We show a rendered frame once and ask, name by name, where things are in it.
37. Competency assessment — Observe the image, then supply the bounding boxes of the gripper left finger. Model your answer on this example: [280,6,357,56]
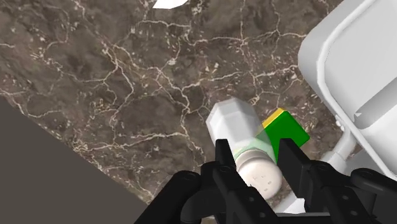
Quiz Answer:
[134,139,282,224]

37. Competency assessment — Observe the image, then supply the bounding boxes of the white sink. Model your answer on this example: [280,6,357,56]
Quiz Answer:
[279,0,397,215]

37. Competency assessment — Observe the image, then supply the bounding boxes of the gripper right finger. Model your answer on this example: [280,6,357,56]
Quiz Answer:
[277,137,397,224]

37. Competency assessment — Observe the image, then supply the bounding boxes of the white bottle with clear cap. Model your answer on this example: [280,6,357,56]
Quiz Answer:
[205,97,284,201]

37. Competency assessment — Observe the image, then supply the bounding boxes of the green box with yellow edge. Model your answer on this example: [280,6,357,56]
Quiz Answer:
[261,107,311,164]

